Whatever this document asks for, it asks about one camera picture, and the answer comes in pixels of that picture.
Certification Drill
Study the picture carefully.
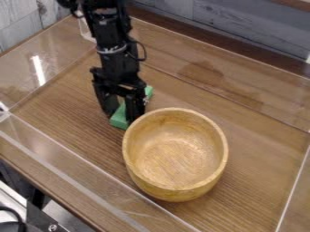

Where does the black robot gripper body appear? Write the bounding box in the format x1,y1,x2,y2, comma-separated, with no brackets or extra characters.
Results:
90,44,148,99

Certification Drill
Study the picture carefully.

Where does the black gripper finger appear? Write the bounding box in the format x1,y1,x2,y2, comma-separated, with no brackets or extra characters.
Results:
95,85,121,118
125,94,146,122

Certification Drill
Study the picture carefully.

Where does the green rectangular block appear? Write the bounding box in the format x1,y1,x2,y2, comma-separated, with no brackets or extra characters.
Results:
110,85,154,131

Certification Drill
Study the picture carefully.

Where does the brown wooden bowl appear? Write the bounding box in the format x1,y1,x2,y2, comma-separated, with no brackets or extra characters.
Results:
123,107,229,202

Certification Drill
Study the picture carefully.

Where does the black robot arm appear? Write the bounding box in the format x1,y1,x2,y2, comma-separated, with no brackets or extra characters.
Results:
57,0,148,124

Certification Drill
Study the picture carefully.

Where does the clear acrylic tray enclosure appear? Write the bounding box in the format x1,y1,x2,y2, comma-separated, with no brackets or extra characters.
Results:
0,18,310,232

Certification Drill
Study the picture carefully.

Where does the black metal table frame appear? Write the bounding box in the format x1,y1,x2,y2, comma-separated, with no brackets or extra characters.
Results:
0,161,95,232

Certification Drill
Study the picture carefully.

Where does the black cable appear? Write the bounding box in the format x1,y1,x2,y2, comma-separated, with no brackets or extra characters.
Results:
0,205,29,232

